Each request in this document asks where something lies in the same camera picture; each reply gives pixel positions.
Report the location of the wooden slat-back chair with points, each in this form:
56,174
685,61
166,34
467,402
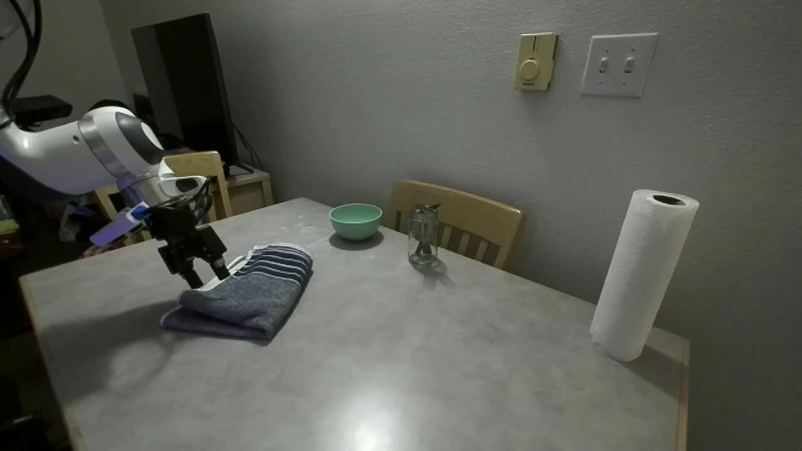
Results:
458,214
210,164

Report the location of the dark flat screen panel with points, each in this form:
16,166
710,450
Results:
188,83

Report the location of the teal bowl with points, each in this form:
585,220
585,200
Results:
353,220

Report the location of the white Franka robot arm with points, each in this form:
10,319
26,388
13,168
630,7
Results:
75,151

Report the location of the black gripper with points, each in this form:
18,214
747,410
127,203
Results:
188,234

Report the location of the small beige side cabinet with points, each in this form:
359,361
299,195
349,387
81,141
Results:
248,190

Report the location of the clear glass figurine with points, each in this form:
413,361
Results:
423,234

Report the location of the white paper towel roll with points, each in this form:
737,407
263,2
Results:
640,277

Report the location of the purple wrist camera box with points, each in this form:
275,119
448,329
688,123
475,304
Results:
121,225

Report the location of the blue-grey striped towel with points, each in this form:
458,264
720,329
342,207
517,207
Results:
253,296

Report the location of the beige wall thermostat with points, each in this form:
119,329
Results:
533,63

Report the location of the white double light switch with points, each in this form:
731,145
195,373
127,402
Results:
616,65

